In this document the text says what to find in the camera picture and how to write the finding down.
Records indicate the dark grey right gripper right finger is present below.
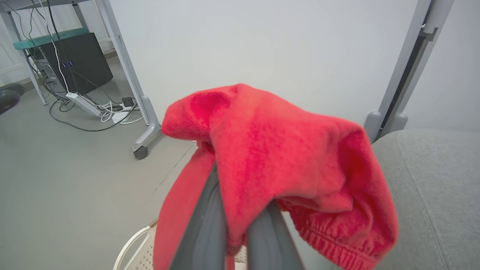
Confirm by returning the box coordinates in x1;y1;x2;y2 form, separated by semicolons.
246;202;305;270

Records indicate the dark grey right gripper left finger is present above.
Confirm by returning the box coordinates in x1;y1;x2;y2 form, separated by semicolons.
171;162;229;270

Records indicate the red fleece garment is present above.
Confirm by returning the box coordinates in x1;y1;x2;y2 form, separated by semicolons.
153;83;399;270

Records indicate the cream plastic laundry basket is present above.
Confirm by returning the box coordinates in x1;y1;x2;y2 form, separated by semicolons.
113;219;248;270

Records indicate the small white power strip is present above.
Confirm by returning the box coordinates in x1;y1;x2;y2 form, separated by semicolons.
111;109;131;123

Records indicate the long white power strip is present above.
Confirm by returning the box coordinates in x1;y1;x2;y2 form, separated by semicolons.
66;92;102;117

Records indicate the black computer tower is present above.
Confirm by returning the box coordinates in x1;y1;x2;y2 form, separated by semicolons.
37;33;114;95

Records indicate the black rounded object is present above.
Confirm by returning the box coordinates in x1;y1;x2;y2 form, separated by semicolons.
0;84;25;115

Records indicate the white power strip with cables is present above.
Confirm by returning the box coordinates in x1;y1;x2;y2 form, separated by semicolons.
49;98;140;132

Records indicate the white hanging cable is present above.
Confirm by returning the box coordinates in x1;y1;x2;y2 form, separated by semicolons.
39;0;71;94

